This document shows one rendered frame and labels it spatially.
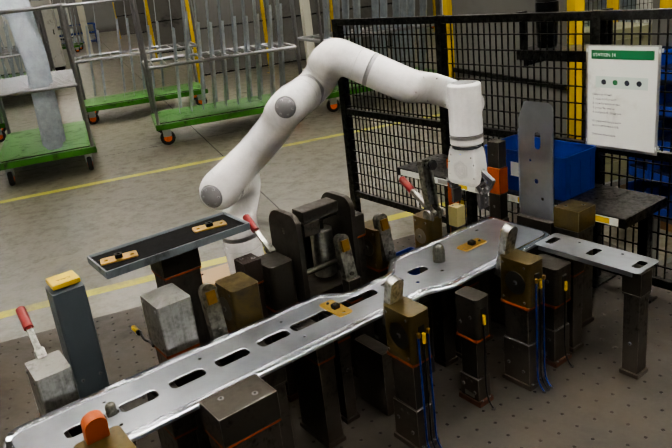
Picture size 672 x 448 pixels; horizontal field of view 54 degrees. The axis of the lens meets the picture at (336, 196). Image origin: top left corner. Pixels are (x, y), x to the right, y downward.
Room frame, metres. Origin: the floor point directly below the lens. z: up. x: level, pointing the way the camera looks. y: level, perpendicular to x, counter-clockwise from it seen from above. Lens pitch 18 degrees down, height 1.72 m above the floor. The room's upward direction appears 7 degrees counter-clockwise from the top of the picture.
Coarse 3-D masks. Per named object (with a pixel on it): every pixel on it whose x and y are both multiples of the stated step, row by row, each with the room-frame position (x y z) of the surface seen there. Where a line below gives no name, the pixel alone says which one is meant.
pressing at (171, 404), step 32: (480, 224) 1.77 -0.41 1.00; (512, 224) 1.74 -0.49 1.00; (416, 256) 1.60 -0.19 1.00; (448, 256) 1.58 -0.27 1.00; (480, 256) 1.56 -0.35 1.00; (416, 288) 1.42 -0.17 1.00; (448, 288) 1.41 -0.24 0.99; (288, 320) 1.33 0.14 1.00; (352, 320) 1.30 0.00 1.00; (192, 352) 1.24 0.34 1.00; (224, 352) 1.23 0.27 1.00; (256, 352) 1.21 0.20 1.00; (288, 352) 1.20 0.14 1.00; (128, 384) 1.15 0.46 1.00; (160, 384) 1.13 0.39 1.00; (192, 384) 1.12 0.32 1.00; (224, 384) 1.11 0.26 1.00; (64, 416) 1.06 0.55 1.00; (128, 416) 1.04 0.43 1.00; (160, 416) 1.03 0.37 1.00
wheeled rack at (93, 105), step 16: (112, 0) 10.14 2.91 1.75; (192, 16) 10.47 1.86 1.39; (160, 48) 10.61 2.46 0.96; (192, 64) 11.37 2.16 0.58; (80, 80) 10.81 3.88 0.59; (112, 96) 10.75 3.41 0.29; (128, 96) 10.54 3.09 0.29; (144, 96) 10.33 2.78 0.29; (160, 96) 10.25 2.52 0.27; (176, 96) 10.32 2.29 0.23; (96, 112) 10.78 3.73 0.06
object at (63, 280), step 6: (54, 276) 1.36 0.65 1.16; (60, 276) 1.36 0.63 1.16; (66, 276) 1.36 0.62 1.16; (72, 276) 1.35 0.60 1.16; (78, 276) 1.35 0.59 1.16; (48, 282) 1.34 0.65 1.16; (54, 282) 1.33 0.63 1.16; (60, 282) 1.33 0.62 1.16; (66, 282) 1.33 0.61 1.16; (72, 282) 1.34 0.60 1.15; (54, 288) 1.31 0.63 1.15; (60, 288) 1.32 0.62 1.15
